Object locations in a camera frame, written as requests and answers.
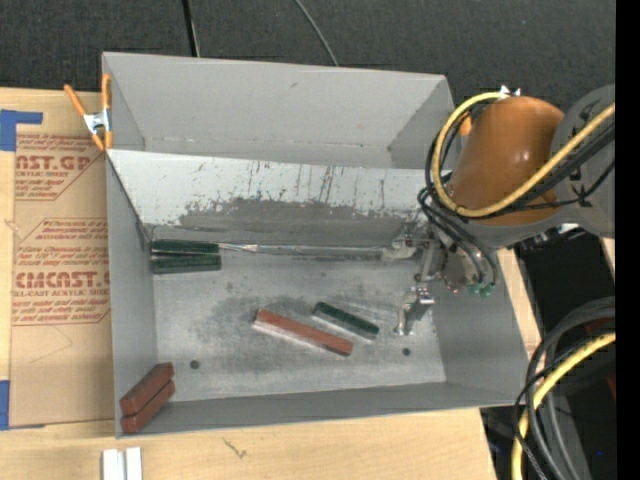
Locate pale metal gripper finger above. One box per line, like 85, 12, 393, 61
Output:
382, 236, 427, 263
396, 287, 436, 337

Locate dark green flat block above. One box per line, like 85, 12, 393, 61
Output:
150, 239, 221, 256
311, 301, 380, 343
151, 254, 223, 275

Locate red-brown flat block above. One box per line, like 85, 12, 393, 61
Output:
119, 361, 176, 416
120, 379, 178, 435
251, 308, 355, 358

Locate grey metal bin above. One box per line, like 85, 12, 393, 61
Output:
101, 51, 531, 439

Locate brown cardboard board red print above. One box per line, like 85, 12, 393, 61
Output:
0, 86, 119, 430

